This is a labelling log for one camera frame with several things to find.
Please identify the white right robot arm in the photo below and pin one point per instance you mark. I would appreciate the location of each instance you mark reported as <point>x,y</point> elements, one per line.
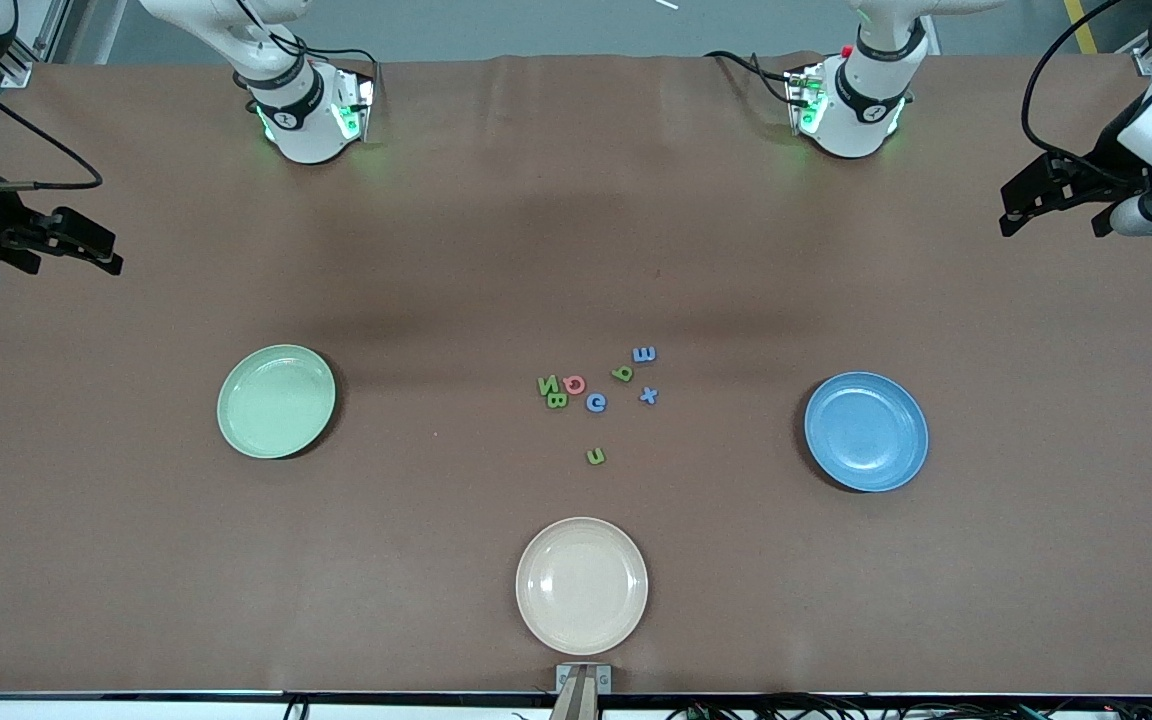
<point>296,120</point>

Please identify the green foam letter b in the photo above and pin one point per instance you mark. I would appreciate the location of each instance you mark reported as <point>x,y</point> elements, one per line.
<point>557,402</point>
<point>622,375</point>

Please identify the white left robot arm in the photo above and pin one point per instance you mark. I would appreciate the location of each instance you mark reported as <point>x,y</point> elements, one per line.
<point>861,110</point>

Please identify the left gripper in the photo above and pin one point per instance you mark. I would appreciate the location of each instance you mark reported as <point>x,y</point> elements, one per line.
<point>1107,165</point>

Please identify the brown table cover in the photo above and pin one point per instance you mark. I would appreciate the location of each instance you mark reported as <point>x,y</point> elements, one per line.
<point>576,250</point>

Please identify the green foam letter N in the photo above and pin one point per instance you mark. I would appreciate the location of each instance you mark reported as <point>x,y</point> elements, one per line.
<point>548,385</point>

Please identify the light green plate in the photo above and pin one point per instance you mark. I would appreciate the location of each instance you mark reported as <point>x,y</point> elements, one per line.
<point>276,402</point>

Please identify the blue foam letter m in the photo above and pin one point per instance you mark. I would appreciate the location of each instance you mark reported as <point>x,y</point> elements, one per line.
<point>644,354</point>

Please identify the blue foam letter G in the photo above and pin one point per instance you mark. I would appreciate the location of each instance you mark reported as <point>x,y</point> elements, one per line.
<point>588,403</point>

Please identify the blue plate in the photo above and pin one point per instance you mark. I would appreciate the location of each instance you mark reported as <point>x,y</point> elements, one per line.
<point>866,432</point>

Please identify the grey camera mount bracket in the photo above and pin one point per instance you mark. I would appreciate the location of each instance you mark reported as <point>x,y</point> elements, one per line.
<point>583,690</point>

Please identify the silver arm base box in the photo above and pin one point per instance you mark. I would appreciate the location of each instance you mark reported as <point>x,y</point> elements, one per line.
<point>361,105</point>
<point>801,100</point>

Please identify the beige plate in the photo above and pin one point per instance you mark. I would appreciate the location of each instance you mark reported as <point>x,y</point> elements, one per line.
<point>582,586</point>

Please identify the red foam letter Q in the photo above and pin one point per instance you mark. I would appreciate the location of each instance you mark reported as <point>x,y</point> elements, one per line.
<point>566,383</point>

